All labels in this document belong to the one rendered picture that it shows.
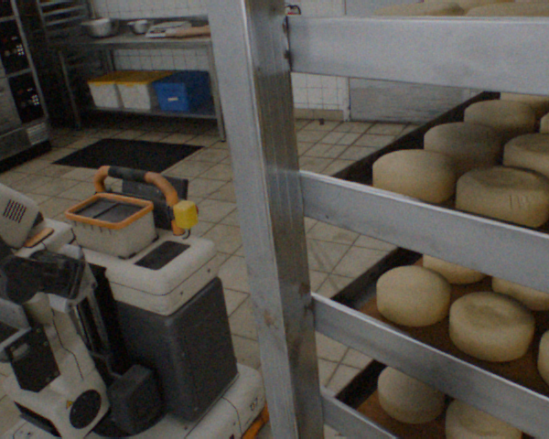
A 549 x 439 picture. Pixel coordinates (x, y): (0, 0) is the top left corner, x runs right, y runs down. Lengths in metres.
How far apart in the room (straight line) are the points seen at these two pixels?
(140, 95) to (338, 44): 5.29
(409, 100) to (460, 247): 4.70
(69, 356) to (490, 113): 1.28
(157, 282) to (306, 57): 1.20
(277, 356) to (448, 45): 0.23
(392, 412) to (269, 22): 0.29
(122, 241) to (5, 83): 3.88
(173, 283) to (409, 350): 1.18
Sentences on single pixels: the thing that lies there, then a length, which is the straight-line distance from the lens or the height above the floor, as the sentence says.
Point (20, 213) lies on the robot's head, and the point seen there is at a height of 1.08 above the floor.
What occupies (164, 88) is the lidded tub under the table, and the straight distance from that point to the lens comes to 5.33.
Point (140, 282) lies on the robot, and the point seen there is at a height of 0.79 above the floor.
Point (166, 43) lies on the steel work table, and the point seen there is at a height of 0.86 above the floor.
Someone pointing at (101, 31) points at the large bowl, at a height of 0.95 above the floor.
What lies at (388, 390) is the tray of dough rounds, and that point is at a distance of 0.45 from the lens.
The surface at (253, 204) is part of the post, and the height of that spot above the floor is 1.41.
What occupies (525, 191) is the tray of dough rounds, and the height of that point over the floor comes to 1.42.
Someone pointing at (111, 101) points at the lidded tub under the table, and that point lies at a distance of 5.86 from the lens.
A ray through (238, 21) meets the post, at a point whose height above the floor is 1.52.
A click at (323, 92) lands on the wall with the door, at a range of 5.21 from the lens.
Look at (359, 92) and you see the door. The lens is 5.11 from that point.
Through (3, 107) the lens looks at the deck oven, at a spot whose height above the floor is 0.54.
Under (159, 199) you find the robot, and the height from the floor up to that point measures 0.90.
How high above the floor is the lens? 1.55
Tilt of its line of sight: 27 degrees down
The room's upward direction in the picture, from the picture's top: 7 degrees counter-clockwise
